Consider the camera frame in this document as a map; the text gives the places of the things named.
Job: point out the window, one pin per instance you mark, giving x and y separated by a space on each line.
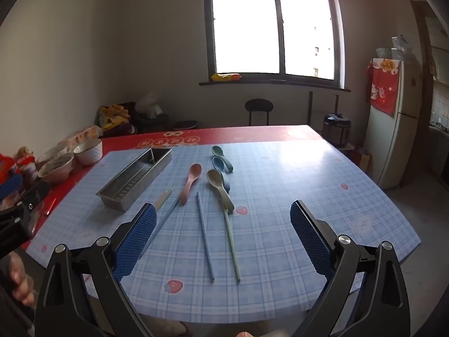
273 24

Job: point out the pink chopstick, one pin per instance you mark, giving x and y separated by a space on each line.
164 196

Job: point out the white plastic bag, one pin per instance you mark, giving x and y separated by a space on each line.
149 107

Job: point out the metal rack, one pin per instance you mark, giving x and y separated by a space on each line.
310 108

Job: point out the orange snack packet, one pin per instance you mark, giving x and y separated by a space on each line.
82 135

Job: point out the white textured bowl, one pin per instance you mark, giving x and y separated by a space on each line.
87 152

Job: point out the blue spoon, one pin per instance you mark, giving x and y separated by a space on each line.
218 163

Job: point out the pink spoon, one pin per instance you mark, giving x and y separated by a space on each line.
191 179

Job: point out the rice cooker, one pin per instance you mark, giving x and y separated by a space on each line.
336 128

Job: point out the bowl with dark contents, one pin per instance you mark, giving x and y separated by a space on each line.
56 170

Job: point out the blue plaid tablecloth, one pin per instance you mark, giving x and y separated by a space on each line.
298 182

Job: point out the black chair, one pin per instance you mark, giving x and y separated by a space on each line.
259 107

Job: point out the yellow packet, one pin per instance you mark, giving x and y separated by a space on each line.
226 77

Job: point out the person's left hand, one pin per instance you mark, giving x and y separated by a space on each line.
21 281

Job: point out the red packaged goods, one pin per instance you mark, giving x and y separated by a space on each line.
19 165

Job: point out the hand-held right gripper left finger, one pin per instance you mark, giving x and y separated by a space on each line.
136 238

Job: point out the red printed tablecloth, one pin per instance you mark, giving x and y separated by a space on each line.
245 133

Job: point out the red hanging cloth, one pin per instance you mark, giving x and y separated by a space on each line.
384 87

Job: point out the white fridge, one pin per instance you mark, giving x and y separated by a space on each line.
403 130

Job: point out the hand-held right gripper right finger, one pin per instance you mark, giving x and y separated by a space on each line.
312 238

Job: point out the beige spoon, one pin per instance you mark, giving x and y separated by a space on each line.
217 182

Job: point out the clear plastic containers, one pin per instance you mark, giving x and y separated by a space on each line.
396 47

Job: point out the blue chopstick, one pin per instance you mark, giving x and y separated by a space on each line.
205 235
168 214

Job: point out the dark window sill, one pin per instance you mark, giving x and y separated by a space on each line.
273 84

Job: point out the metal utensil tray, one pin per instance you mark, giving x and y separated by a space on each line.
129 182

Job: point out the green chopstick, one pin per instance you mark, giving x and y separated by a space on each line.
231 245

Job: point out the black round bin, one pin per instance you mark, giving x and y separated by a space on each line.
185 125

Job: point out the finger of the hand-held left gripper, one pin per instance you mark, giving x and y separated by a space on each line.
10 186
35 196

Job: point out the green spoon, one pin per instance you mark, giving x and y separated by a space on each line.
217 151

